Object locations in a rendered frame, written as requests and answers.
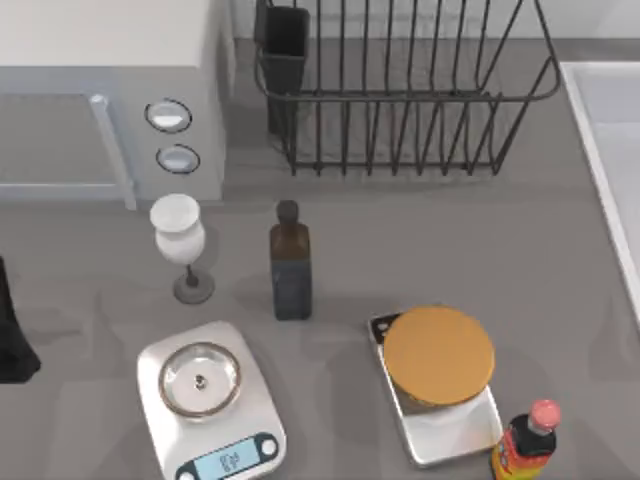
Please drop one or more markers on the dark sauce bottle pink cap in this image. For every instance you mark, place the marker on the dark sauce bottle pink cap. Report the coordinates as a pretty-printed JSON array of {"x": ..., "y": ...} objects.
[{"x": 527, "y": 445}]

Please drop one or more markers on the black cutlery holder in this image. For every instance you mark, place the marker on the black cutlery holder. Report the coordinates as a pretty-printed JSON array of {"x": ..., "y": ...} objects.
[{"x": 285, "y": 45}]

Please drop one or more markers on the silver scale with round pan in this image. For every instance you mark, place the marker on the silver scale with round pan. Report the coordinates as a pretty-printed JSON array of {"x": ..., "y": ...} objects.
[{"x": 165, "y": 430}]

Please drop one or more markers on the small microwave knob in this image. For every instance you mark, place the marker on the small microwave knob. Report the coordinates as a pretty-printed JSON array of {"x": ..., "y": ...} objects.
[{"x": 177, "y": 159}]

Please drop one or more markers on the white goblet with dark base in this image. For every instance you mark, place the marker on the white goblet with dark base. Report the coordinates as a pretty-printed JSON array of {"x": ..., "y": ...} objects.
[{"x": 177, "y": 235}]

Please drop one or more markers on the microwave oven door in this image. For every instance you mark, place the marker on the microwave oven door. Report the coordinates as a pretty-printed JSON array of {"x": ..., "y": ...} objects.
[{"x": 50, "y": 145}]

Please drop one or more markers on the pale microwave oven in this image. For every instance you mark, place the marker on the pale microwave oven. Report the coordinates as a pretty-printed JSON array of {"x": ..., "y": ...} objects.
[{"x": 210, "y": 75}]

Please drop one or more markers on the large microwave knob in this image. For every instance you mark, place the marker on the large microwave knob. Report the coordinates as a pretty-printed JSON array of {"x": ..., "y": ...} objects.
[{"x": 168, "y": 116}]

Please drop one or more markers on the dark brown square bottle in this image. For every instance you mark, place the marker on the dark brown square bottle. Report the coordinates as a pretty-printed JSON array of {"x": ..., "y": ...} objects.
[{"x": 291, "y": 270}]

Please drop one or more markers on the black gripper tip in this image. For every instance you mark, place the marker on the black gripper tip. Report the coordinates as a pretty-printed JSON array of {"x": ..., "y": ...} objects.
[{"x": 12, "y": 330}]

